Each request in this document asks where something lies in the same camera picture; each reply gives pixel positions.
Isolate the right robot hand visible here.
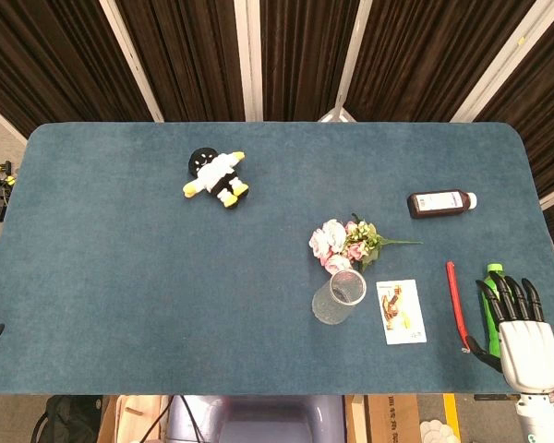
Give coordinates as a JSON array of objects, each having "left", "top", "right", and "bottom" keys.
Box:
[{"left": 464, "top": 273, "right": 554, "bottom": 395}]

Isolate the pink white artificial flower bouquet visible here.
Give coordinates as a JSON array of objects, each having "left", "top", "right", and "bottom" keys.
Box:
[{"left": 307, "top": 212, "right": 424, "bottom": 274}]

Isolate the purple grey robot base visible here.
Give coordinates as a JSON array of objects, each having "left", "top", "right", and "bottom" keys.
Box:
[{"left": 165, "top": 395, "right": 347, "bottom": 443}]

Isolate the clear textured glass vase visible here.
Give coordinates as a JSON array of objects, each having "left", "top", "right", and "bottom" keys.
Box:
[{"left": 311, "top": 268, "right": 368, "bottom": 326}]

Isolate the green plastic bottle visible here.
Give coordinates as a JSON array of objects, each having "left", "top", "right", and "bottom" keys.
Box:
[{"left": 482, "top": 262, "right": 507, "bottom": 359}]

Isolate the red pen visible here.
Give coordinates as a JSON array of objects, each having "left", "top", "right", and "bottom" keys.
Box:
[{"left": 445, "top": 260, "right": 472, "bottom": 354}]

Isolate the black bag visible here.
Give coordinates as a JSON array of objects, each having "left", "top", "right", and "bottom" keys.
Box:
[{"left": 30, "top": 395, "right": 105, "bottom": 443}]

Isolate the white cloth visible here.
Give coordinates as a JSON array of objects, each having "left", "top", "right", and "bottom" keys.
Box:
[{"left": 418, "top": 418, "right": 461, "bottom": 443}]

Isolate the white card with picture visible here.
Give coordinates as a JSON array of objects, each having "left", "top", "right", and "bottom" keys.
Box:
[{"left": 376, "top": 279, "right": 428, "bottom": 346}]

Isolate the blue felt table cloth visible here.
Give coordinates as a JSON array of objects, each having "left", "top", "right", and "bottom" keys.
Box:
[{"left": 0, "top": 121, "right": 554, "bottom": 397}]

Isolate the brown cardboard box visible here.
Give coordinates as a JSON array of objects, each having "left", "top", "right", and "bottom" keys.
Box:
[{"left": 345, "top": 395, "right": 422, "bottom": 443}]

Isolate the light wooden crate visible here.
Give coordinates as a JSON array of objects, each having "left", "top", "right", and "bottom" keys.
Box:
[{"left": 96, "top": 395, "right": 172, "bottom": 443}]

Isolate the brown bottle with white cap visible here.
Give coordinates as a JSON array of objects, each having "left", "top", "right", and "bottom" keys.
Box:
[{"left": 406, "top": 190, "right": 478, "bottom": 220}]

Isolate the dark brown curtain panel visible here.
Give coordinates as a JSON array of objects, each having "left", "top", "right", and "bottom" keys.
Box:
[
  {"left": 0, "top": 0, "right": 154, "bottom": 139},
  {"left": 114, "top": 0, "right": 248, "bottom": 123},
  {"left": 473, "top": 0, "right": 554, "bottom": 259},
  {"left": 260, "top": 0, "right": 362, "bottom": 123},
  {"left": 345, "top": 0, "right": 536, "bottom": 124}
]

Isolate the black white yellow plush toy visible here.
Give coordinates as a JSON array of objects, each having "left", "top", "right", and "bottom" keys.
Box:
[{"left": 182, "top": 146, "right": 250, "bottom": 211}]

